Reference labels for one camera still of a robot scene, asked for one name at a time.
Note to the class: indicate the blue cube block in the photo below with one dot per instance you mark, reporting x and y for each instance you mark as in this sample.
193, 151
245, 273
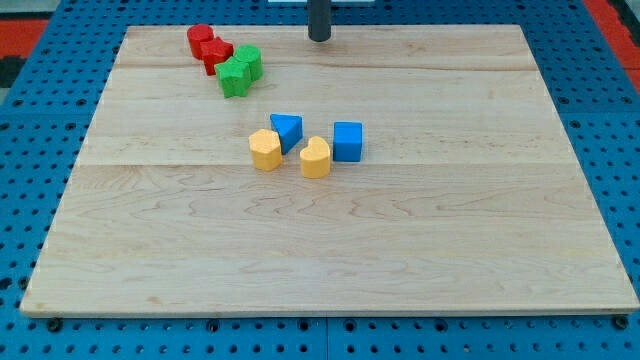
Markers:
347, 141

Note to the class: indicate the red cylinder block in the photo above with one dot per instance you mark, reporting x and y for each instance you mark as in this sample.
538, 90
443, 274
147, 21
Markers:
196, 35

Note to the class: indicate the light wooden board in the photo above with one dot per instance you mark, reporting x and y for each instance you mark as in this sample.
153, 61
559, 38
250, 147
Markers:
468, 199

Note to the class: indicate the green cylinder block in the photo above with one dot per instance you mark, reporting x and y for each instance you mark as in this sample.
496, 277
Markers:
252, 56

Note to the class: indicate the blue triangle block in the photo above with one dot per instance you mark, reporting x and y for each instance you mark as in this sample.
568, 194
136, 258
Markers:
289, 129

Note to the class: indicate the yellow pentagon block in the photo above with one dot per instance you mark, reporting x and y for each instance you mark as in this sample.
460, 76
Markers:
265, 148

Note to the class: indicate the yellow heart block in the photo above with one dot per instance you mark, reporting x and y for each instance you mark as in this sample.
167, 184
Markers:
315, 158

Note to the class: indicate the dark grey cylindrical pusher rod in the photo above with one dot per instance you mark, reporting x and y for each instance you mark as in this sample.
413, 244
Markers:
319, 20

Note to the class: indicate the green star block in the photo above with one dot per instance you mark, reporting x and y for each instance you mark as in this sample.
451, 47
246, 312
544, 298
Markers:
233, 77

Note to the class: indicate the red star block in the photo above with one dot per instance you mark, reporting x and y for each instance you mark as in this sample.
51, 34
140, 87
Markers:
213, 52

